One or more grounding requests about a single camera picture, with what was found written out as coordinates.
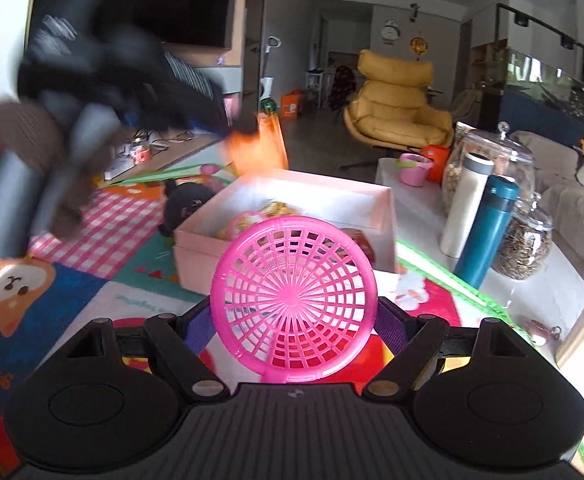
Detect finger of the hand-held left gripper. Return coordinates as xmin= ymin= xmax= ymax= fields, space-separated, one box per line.
xmin=142 ymin=67 xmax=260 ymax=137

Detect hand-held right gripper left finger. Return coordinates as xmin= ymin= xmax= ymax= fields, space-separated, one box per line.
xmin=78 ymin=305 xmax=229 ymax=403

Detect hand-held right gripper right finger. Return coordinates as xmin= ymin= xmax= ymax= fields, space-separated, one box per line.
xmin=363 ymin=296 xmax=517 ymax=403

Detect pink cardboard box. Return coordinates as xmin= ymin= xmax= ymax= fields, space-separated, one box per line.
xmin=173 ymin=169 xmax=398 ymax=307

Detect orange toy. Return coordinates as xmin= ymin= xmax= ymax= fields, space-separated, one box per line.
xmin=226 ymin=112 xmax=289 ymax=173

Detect pink plastic basket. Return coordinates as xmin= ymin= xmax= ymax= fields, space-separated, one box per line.
xmin=210 ymin=216 xmax=377 ymax=386

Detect person's left forearm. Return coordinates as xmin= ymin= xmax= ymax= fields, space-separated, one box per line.
xmin=0 ymin=100 xmax=123 ymax=258

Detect wooden television cabinet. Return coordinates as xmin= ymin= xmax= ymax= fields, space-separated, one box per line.
xmin=97 ymin=42 xmax=253 ymax=187

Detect white stick vacuum cleaner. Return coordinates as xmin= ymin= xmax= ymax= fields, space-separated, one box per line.
xmin=259 ymin=36 xmax=282 ymax=104

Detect colourful play mat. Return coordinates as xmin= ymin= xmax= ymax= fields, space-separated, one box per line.
xmin=0 ymin=165 xmax=584 ymax=480

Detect orange box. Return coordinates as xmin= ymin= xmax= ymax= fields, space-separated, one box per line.
xmin=281 ymin=91 xmax=304 ymax=120

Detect red toy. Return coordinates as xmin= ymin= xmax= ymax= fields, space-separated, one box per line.
xmin=342 ymin=228 xmax=375 ymax=272

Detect black plush toy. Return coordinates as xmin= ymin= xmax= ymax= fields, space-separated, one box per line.
xmin=158 ymin=180 xmax=231 ymax=239

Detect black television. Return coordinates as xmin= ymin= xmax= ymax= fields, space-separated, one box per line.
xmin=32 ymin=0 xmax=236 ymax=52

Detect dark chair with clothes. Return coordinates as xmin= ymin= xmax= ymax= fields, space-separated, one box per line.
xmin=329 ymin=65 xmax=355 ymax=111

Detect teal thermos bottle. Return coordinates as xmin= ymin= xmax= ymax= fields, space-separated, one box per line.
xmin=452 ymin=175 xmax=521 ymax=291

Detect white thermos bottle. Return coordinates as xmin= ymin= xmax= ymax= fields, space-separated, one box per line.
xmin=439 ymin=151 xmax=495 ymax=260

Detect small glass jar of seeds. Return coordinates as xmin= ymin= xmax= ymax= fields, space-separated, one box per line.
xmin=492 ymin=192 xmax=555 ymax=281

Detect pink toy bowl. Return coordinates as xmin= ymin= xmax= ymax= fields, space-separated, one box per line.
xmin=398 ymin=152 xmax=433 ymax=189

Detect orange bucket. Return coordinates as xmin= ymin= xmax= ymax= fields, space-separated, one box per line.
xmin=420 ymin=144 xmax=454 ymax=184

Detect yellow armchair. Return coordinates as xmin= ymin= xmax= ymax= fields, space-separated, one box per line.
xmin=343 ymin=49 xmax=455 ymax=152

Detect large glass jar of nuts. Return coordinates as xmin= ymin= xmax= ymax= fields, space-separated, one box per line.
xmin=442 ymin=121 xmax=537 ymax=212

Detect grey sofa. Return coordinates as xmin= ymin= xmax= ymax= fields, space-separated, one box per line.
xmin=509 ymin=130 xmax=584 ymax=282

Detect glass fish tank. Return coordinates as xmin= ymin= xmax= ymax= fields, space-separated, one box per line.
xmin=502 ymin=47 xmax=584 ymax=137

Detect black track light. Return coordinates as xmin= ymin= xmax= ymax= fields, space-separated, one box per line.
xmin=496 ymin=2 xmax=584 ymax=51

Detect small pink keychain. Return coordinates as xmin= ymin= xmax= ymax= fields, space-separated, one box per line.
xmin=526 ymin=317 xmax=563 ymax=349

